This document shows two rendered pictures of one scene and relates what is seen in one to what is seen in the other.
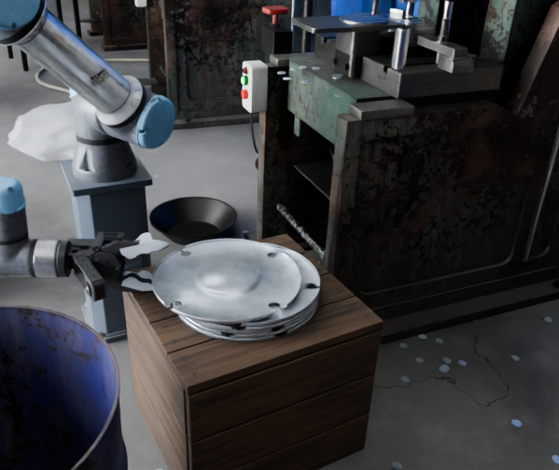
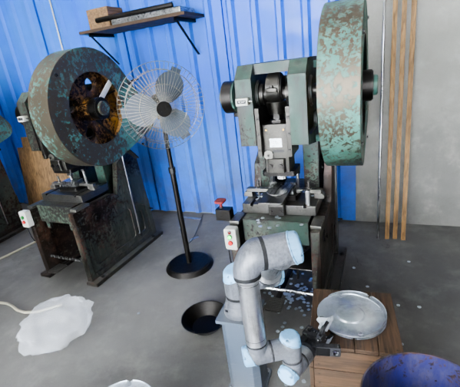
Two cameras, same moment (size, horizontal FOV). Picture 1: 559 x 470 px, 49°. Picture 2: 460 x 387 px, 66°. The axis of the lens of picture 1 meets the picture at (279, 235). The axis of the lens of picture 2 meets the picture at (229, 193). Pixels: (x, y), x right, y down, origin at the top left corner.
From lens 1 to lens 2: 1.43 m
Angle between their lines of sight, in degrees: 39
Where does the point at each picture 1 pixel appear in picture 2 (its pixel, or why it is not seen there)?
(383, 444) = not seen: hidden behind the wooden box
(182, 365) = (389, 351)
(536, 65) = (329, 183)
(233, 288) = (361, 315)
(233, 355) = (391, 335)
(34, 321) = (372, 370)
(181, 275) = (339, 325)
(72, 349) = (385, 370)
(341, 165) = (318, 249)
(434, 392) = not seen: hidden behind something
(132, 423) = not seen: outside the picture
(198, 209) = (193, 312)
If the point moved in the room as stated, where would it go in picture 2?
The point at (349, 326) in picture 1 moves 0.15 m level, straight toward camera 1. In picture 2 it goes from (389, 302) to (420, 317)
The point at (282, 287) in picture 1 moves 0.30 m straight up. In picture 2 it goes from (366, 303) to (367, 247)
